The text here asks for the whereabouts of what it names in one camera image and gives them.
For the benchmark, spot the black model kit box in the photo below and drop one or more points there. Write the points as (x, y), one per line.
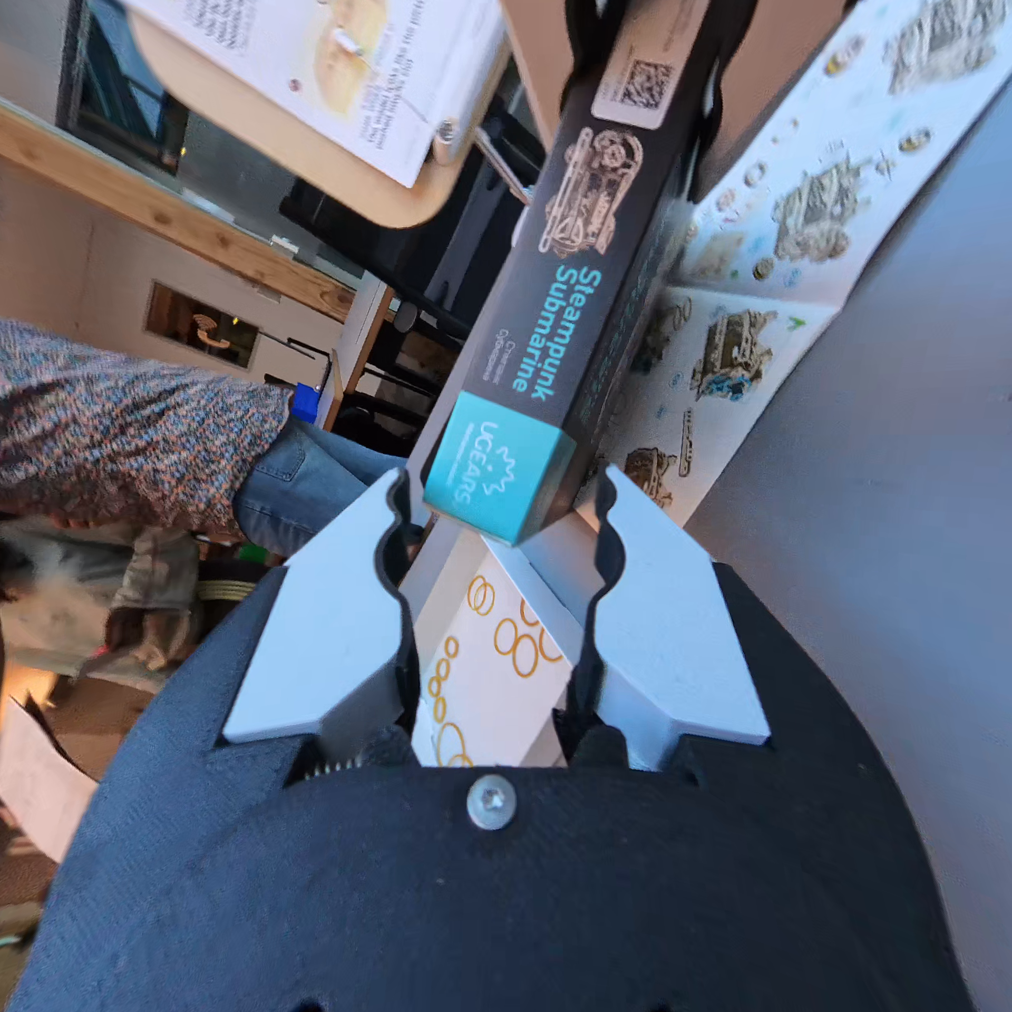
(545, 332)

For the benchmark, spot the wooden post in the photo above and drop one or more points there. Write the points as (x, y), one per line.
(174, 213)

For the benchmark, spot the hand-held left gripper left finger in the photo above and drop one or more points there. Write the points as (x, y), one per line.
(316, 632)

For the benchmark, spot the wooden document easel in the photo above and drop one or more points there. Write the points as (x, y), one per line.
(371, 186)

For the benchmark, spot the open illustrated assembly booklet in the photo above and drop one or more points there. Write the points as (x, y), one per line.
(790, 261)

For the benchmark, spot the white tray with yellow rings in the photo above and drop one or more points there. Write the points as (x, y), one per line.
(518, 640)

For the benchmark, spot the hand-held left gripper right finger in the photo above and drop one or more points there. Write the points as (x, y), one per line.
(672, 632)

